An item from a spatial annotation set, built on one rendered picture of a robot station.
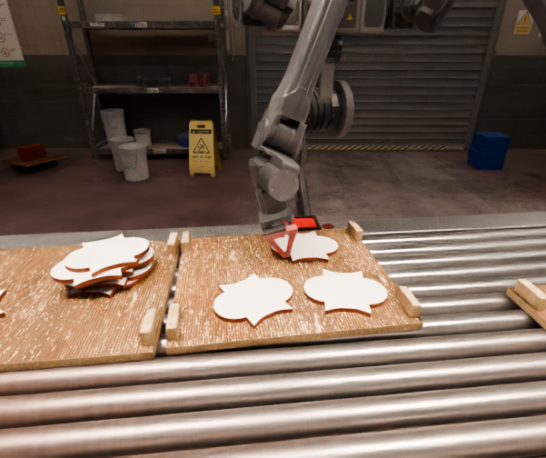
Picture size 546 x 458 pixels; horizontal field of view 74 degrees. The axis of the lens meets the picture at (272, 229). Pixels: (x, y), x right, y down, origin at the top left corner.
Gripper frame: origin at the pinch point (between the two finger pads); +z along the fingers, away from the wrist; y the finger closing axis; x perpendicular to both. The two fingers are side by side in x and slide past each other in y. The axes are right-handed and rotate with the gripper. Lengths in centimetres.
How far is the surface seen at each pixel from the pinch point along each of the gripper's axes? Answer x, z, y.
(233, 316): -11.1, -2.2, 21.6
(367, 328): 9.4, 3.5, 25.7
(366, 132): 163, 114, -432
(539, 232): 64, 18, -5
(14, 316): -46, -9, 16
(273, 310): -4.5, -0.7, 20.8
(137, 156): -123, 48, -334
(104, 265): -31.5, -11.5, 11.1
